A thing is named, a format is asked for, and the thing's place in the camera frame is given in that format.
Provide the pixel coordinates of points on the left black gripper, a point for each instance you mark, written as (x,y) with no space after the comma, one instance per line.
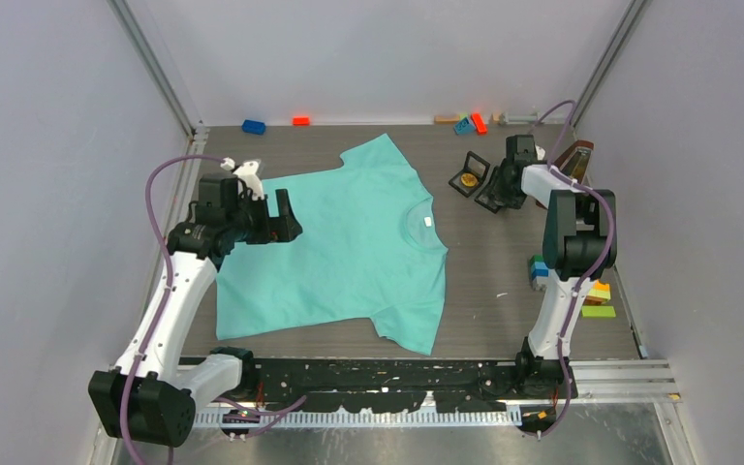
(281,229)

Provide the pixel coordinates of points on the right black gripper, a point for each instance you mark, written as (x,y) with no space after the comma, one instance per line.
(513,201)

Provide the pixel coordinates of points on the teal t-shirt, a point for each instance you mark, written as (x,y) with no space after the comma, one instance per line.
(368,249)

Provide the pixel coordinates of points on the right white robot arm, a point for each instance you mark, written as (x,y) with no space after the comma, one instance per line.
(579,243)

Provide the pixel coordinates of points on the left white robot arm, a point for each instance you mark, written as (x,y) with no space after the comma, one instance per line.
(144,397)

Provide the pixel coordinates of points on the black case with gold brooch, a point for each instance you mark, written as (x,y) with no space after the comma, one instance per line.
(472,176)

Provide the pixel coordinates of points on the black brooch display case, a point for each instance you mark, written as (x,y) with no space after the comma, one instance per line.
(491,196)

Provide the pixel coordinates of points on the orange-red toy brick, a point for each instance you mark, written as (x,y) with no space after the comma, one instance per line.
(478,123)

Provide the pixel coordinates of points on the brown wooden metronome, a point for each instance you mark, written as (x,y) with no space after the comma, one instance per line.
(574,161)

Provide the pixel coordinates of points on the teal toy block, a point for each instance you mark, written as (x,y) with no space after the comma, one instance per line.
(464,126)

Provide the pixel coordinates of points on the wooden toy block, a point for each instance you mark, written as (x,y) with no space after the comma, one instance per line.
(446,119)

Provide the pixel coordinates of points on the blue toy brick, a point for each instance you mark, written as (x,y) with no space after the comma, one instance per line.
(253,127)

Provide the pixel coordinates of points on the small orange toy brick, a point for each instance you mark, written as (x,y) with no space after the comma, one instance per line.
(301,121)

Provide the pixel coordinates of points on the stacked green blue grey bricks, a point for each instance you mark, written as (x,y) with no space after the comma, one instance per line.
(538,273)

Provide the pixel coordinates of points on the colourful stacked toy blocks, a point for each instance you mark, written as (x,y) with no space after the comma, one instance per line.
(597,302)

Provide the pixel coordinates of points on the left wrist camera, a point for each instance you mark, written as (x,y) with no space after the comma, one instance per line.
(248,183)

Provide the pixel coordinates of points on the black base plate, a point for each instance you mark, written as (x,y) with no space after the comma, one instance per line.
(392,385)

